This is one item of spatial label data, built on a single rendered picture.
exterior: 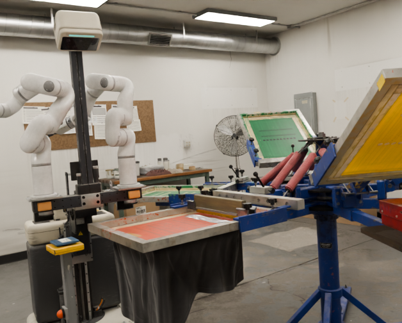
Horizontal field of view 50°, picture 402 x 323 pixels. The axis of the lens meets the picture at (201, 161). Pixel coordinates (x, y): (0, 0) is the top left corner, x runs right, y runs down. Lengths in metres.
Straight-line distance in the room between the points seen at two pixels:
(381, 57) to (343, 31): 0.75
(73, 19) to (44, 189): 0.83
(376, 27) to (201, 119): 2.82
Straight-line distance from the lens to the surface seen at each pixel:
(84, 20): 2.25
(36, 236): 2.82
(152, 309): 2.00
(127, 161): 2.33
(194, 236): 1.81
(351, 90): 6.69
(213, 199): 2.24
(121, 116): 2.27
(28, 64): 5.82
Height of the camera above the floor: 1.39
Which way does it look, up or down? 4 degrees down
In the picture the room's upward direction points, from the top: 4 degrees counter-clockwise
